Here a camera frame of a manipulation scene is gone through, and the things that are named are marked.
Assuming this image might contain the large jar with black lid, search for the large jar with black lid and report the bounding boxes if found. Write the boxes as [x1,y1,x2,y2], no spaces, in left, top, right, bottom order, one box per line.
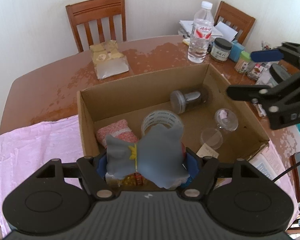
[255,63,292,87]

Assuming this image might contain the green lid container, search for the green lid container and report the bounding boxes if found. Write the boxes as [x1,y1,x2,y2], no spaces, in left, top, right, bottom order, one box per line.
[234,51,252,74]

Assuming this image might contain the clear tape roll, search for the clear tape roll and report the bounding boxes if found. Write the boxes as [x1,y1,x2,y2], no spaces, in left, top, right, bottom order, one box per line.
[141,110,184,137]

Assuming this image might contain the silver foil bag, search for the silver foil bag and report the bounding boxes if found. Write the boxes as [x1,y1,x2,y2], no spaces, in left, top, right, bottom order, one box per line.
[89,40,129,80]

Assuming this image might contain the beige printed carton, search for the beige printed carton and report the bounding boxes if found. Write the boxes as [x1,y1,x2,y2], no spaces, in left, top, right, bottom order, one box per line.
[195,144,220,158]

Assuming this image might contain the brown cardboard box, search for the brown cardboard box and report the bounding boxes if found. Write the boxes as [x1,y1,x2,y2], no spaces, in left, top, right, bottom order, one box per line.
[77,63,270,165]

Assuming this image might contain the clear jar with dark contents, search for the clear jar with dark contents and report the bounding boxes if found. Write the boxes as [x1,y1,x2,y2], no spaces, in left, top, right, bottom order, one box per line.
[170,87,210,114]

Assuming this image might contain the clear plastic jar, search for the clear plastic jar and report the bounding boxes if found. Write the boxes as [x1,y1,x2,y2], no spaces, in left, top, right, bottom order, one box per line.
[214,108,238,132]

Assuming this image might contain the small printed packet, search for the small printed packet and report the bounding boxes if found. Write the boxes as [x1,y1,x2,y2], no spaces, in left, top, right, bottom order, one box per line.
[247,64,265,80]

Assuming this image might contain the small glass vial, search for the small glass vial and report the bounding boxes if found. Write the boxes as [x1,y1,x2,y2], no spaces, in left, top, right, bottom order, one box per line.
[252,99,267,118]

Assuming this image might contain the pink towel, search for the pink towel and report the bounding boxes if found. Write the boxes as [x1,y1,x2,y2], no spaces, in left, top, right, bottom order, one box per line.
[0,115,294,237]

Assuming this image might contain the yellow capsule bottle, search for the yellow capsule bottle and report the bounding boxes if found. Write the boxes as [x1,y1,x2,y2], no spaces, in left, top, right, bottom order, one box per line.
[105,174,147,188]

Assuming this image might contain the black cable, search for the black cable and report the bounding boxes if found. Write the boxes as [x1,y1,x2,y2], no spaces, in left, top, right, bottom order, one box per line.
[272,156,300,182]

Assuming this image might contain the stack of white papers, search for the stack of white papers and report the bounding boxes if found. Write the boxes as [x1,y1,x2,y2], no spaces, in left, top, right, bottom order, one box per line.
[178,20,238,43]

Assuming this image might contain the pink knitted sock roll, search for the pink knitted sock roll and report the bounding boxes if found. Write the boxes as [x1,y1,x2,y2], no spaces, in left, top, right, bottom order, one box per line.
[96,119,139,148]

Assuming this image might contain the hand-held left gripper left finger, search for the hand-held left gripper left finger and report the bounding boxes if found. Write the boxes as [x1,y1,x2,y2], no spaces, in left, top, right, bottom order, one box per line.
[34,154,114,200]

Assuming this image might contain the wooden chair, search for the wooden chair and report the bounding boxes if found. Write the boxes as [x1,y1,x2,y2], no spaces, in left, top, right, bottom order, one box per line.
[214,1,256,45]
[66,0,127,53]

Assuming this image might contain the clear round lid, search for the clear round lid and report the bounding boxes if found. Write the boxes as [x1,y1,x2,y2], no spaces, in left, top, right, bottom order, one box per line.
[200,127,223,151]

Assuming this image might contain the small jar with black lid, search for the small jar with black lid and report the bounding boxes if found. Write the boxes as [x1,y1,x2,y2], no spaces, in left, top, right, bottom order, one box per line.
[210,38,233,63]

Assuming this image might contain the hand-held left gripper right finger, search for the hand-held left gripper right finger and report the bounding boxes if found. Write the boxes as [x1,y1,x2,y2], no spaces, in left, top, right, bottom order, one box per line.
[180,147,268,200]

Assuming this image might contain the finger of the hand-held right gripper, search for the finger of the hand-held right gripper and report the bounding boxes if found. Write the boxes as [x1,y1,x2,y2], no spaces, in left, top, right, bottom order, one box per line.
[226,72,300,113]
[250,42,300,68]

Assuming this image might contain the blue box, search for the blue box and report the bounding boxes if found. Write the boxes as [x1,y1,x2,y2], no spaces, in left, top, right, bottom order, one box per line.
[229,40,245,62]

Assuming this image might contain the clear water bottle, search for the clear water bottle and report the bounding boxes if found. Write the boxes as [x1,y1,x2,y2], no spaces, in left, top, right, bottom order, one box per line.
[187,1,214,64]

